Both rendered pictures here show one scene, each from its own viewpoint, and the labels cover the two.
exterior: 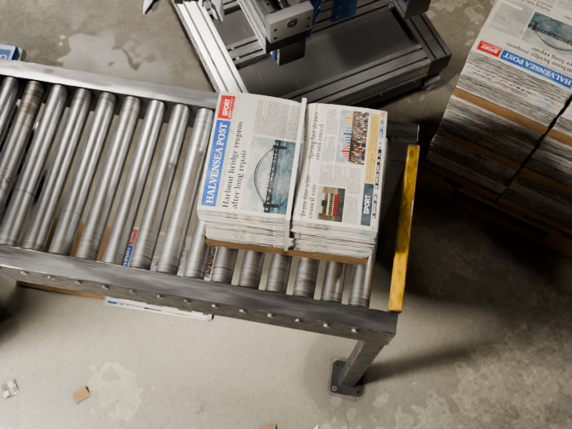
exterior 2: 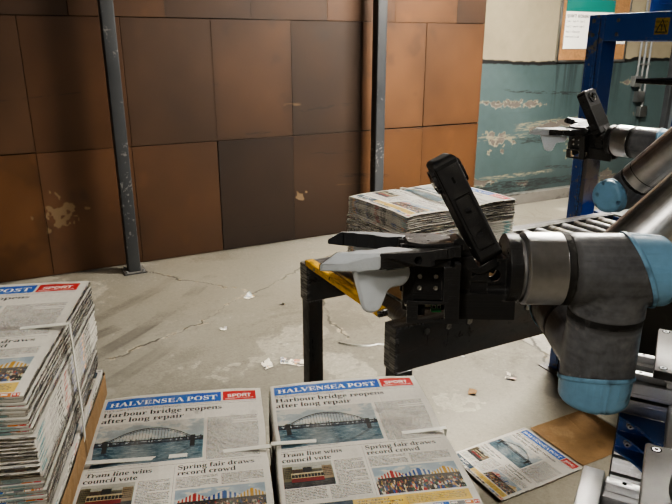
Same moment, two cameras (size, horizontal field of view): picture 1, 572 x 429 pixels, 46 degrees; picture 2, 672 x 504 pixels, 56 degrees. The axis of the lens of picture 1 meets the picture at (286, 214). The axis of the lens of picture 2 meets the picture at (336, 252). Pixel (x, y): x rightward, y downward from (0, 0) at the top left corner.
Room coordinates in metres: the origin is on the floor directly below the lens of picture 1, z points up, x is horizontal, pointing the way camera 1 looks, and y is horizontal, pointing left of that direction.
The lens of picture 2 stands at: (1.92, -1.21, 1.43)
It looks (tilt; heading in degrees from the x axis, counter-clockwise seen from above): 18 degrees down; 145
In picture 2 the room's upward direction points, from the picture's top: straight up
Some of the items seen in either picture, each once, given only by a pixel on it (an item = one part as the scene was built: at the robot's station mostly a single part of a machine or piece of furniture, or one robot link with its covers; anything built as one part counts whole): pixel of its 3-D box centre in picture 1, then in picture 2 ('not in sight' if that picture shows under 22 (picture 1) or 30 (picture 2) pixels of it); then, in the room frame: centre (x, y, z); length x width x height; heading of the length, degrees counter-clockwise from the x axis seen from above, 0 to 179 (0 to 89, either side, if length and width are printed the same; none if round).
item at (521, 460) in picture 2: (168, 271); (515, 461); (0.71, 0.41, 0.01); 0.37 x 0.28 x 0.01; 83
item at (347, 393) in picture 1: (347, 378); not in sight; (0.37, -0.23, 0.01); 0.14 x 0.13 x 0.01; 173
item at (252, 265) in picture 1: (265, 203); not in sight; (0.66, 0.05, 0.78); 0.47 x 0.05 x 0.05; 173
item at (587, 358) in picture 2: not in sight; (593, 350); (1.57, -0.62, 1.12); 0.11 x 0.08 x 0.11; 143
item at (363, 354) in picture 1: (359, 359); (313, 393); (0.37, -0.23, 0.34); 0.06 x 0.06 x 0.68; 83
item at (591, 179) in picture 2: not in sight; (580, 207); (0.36, 1.14, 0.77); 0.09 x 0.09 x 1.55; 83
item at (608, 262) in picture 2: not in sight; (612, 272); (1.58, -0.63, 1.21); 0.11 x 0.08 x 0.09; 53
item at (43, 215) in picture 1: (60, 168); not in sight; (0.73, 0.57, 0.78); 0.47 x 0.05 x 0.05; 173
